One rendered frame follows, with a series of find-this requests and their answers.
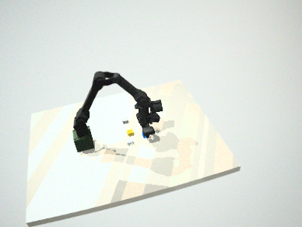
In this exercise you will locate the yellow block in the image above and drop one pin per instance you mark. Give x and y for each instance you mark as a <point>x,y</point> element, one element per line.
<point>130,132</point>

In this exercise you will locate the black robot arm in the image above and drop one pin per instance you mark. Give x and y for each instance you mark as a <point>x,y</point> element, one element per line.
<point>143,102</point>

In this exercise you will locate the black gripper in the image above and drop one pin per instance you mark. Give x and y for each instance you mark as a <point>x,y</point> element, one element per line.
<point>144,122</point>

